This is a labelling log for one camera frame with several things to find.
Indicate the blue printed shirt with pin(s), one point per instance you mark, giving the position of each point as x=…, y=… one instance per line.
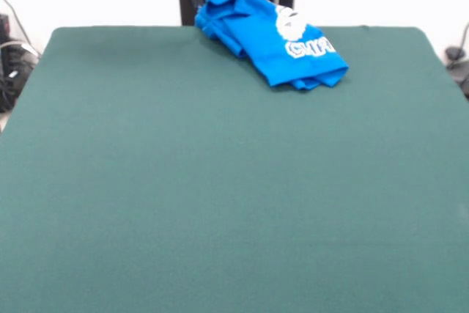
x=256, y=38

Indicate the dark green table cloth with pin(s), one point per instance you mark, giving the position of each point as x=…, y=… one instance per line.
x=256, y=199

